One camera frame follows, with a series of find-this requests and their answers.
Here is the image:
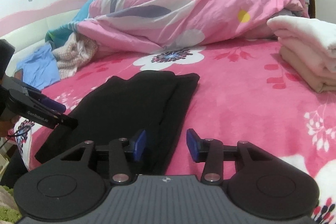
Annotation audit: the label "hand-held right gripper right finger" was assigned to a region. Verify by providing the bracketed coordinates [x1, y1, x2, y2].
[186, 128, 264, 184]

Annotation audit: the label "white padded headboard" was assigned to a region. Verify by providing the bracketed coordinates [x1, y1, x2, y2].
[0, 8, 83, 75]

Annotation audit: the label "pink floral bed sheet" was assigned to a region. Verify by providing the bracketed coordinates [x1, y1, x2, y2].
[13, 39, 336, 224]

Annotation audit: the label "black cable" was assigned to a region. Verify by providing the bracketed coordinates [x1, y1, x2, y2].
[0, 128, 30, 149]

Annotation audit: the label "folded white cloth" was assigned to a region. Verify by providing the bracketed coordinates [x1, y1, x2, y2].
[266, 15, 336, 72]

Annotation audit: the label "black pants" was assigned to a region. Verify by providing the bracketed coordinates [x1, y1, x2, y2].
[35, 70, 200, 174]

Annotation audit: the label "light blue garment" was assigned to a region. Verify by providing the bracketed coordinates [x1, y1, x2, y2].
[16, 44, 61, 90]

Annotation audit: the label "beige checked knit sweater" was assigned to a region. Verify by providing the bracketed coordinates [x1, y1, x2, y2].
[52, 34, 98, 80]

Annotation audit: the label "pink floral duvet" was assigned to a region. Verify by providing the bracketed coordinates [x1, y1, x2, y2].
[45, 0, 310, 54]

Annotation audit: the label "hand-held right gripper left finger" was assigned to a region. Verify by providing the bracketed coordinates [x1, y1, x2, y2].
[59, 129, 147, 184]

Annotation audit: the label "green shaggy rug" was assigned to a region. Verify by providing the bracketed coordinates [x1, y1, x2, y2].
[0, 185, 23, 224]

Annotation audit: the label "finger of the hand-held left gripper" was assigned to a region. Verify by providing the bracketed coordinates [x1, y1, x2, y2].
[41, 94, 67, 113]
[55, 114, 78, 130]

